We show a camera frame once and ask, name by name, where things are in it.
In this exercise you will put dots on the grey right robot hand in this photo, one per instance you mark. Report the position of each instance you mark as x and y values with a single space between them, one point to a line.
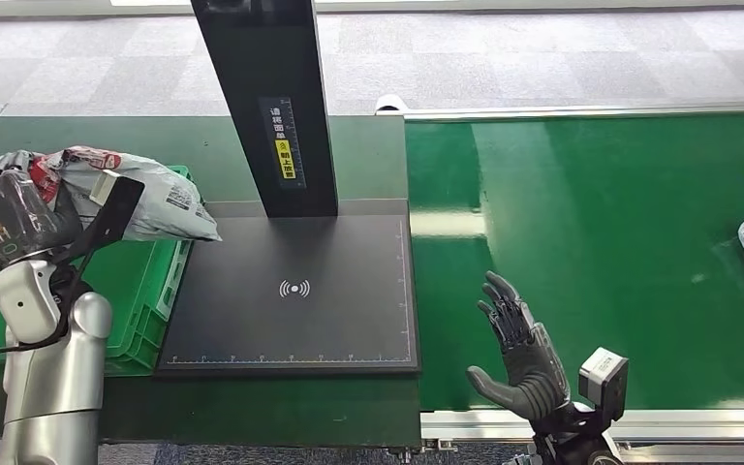
536 378

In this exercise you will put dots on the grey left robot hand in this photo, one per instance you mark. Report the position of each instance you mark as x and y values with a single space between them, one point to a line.
16 215

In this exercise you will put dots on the grey package with red print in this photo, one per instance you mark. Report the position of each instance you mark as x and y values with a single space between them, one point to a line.
160 192

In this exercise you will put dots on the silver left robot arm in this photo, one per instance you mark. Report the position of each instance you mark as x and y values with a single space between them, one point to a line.
54 385

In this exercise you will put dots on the green conveyor belt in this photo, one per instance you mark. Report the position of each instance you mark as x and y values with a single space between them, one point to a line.
603 224

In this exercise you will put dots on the white conveyor end cap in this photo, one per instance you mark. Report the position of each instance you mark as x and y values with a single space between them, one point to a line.
388 104

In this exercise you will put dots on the green plastic crate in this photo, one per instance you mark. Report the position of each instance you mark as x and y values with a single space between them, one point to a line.
141 289

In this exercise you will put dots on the black scanner platform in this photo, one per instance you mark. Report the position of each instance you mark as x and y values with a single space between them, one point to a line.
346 289

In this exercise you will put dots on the black yellow column label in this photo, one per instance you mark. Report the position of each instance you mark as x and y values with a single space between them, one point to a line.
284 144

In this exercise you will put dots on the black scanner column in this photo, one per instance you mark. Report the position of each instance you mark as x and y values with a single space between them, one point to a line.
269 70

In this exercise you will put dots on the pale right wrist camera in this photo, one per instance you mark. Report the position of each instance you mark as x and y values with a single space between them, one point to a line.
603 382

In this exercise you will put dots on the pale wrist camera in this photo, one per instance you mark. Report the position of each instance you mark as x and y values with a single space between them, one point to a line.
603 382
115 205

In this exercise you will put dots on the aluminium conveyor frame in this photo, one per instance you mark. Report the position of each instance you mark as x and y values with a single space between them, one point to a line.
474 425

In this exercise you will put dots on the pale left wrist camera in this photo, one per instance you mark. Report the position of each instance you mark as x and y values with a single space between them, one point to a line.
115 205

